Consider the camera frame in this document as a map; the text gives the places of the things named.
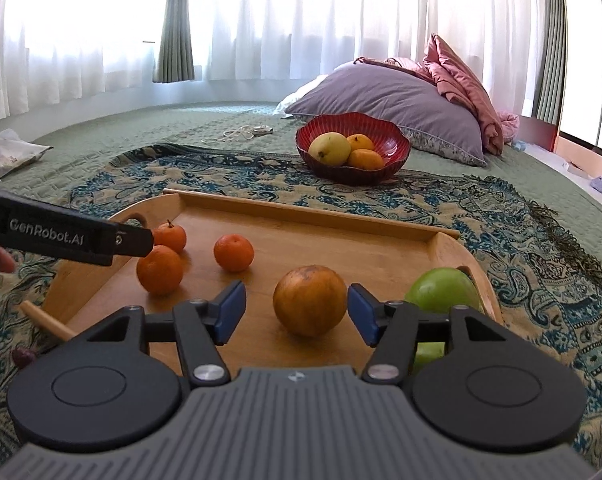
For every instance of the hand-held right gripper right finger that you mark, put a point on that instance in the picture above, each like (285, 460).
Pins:
(363, 316)

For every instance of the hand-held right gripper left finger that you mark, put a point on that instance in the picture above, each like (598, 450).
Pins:
(231, 310)

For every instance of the large orange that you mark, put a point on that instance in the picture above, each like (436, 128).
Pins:
(310, 300)

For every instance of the small tangerine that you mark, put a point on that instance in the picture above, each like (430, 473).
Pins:
(234, 252)
(160, 270)
(170, 236)

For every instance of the wooden serving tray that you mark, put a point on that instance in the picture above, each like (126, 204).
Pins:
(291, 240)

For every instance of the person's left hand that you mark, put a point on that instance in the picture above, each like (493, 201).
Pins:
(3, 260)

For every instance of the white plastic bag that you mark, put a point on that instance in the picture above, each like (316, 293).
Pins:
(16, 152)

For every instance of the brown date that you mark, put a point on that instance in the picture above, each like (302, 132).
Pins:
(23, 356)

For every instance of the green quilted bedspread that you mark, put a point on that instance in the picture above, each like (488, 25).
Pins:
(131, 120)

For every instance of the red scalloped bowl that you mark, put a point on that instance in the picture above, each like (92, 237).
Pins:
(351, 172)

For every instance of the orange in bowl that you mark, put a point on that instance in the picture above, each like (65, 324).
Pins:
(360, 141)
(365, 159)

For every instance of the yellow mango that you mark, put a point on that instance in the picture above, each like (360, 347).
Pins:
(329, 147)

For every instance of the blue patterned woven blanket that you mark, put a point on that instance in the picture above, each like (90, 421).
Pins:
(531, 270)

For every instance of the white pillow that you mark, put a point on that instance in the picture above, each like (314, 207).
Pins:
(296, 97)

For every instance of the purple pillow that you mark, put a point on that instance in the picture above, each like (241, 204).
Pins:
(396, 95)

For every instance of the small pink cloth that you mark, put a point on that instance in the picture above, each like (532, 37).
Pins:
(510, 127)

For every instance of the pink quilt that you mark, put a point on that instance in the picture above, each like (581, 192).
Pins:
(461, 85)

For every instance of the brown wooden headboard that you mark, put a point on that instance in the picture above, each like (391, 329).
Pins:
(538, 132)

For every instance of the white sheer curtain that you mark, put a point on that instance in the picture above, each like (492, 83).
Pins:
(306, 15)

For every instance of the white wardrobe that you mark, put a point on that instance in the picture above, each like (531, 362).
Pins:
(588, 50)

